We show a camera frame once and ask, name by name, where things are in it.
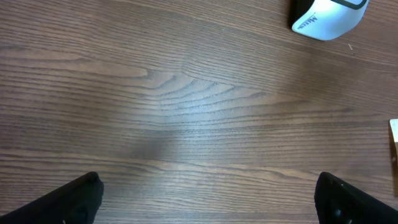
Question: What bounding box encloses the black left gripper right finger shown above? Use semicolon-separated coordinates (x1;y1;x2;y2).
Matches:
314;172;397;224

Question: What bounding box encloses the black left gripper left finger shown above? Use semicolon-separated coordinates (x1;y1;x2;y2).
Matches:
1;172;104;224

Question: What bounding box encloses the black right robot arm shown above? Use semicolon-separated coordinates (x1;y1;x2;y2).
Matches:
389;119;397;197

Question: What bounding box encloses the white barcode scanner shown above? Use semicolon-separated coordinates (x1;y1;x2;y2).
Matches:
292;0;369;41

